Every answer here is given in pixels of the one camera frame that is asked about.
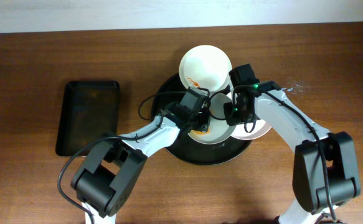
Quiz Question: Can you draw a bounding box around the round black tray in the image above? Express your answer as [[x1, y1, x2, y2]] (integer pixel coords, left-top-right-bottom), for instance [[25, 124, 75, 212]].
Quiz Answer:
[[151, 73, 252, 166]]

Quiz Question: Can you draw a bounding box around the rectangular black tray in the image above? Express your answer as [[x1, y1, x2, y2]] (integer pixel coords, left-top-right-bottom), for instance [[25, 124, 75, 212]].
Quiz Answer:
[[55, 80, 120, 156]]

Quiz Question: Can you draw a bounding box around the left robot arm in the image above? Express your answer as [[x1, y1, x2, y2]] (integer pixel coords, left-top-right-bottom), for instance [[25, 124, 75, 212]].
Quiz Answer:
[[70, 87, 210, 223]]

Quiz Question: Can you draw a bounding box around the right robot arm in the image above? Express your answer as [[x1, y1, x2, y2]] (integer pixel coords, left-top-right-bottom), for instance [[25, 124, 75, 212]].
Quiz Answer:
[[224, 64, 361, 224]]

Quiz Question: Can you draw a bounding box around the orange green sponge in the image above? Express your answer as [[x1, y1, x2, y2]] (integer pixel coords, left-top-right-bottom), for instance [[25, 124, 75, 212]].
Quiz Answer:
[[191, 128, 210, 135]]

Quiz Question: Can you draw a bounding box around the light blue plate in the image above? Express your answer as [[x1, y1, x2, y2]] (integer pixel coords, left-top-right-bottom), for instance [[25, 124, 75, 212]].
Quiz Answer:
[[188, 93, 235, 144]]

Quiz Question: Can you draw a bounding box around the white plate with ketchup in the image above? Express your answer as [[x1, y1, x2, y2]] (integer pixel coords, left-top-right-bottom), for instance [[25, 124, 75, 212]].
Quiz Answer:
[[179, 45, 232, 92]]

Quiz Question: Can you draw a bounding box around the pink plate with ketchup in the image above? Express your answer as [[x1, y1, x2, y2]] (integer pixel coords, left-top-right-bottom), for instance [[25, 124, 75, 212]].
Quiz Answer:
[[225, 91, 272, 141]]

